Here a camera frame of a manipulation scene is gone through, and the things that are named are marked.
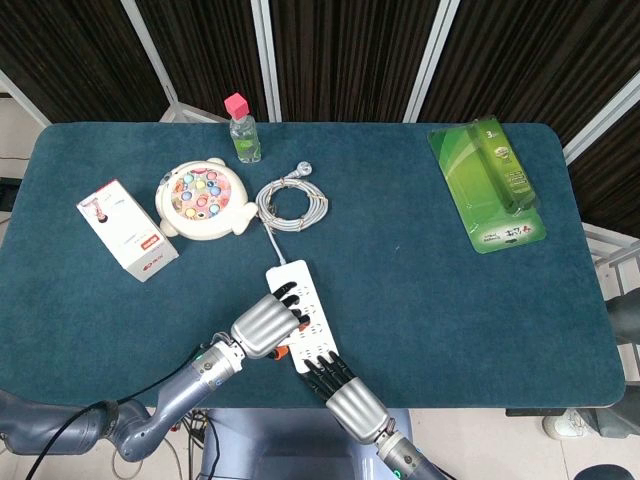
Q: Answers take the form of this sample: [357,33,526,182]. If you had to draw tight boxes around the teal table cloth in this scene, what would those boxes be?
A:
[0,122,629,410]

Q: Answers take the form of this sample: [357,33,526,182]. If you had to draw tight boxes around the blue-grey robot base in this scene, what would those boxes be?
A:
[199,408,414,480]

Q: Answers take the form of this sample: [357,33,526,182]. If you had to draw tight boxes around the white carton with red logo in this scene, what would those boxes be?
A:
[76,178,180,284]

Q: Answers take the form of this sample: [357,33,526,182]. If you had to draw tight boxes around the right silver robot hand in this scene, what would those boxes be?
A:
[302,351,392,445]

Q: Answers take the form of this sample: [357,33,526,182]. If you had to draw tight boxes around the white power strip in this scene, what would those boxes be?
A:
[264,258,344,375]

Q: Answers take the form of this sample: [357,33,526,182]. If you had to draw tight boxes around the green blister pack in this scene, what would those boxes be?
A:
[428,115,548,256]

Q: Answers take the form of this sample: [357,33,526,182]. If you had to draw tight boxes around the grey trousered person leg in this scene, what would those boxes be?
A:
[589,287,640,439]

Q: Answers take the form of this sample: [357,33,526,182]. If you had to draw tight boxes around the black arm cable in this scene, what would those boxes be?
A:
[24,344,221,480]

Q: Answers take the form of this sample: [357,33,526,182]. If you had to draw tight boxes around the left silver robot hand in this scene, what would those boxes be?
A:
[229,280,312,362]

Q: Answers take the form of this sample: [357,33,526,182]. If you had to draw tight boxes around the white sneaker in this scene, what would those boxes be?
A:
[542,408,591,441]

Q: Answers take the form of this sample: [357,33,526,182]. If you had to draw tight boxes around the clear bottle with green label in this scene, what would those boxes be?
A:
[228,112,262,164]

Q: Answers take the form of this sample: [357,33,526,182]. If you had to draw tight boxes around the dark slatted screen panel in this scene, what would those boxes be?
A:
[134,0,281,124]
[419,0,640,236]
[269,0,461,124]
[0,0,181,126]

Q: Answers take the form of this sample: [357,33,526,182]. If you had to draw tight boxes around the cream fishing game toy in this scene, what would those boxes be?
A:
[154,157,259,242]

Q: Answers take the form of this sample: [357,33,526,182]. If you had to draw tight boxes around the white metal frame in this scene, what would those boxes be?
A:
[582,222,640,301]

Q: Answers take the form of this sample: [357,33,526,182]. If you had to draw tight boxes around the grey coiled power cable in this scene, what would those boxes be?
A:
[254,159,331,266]

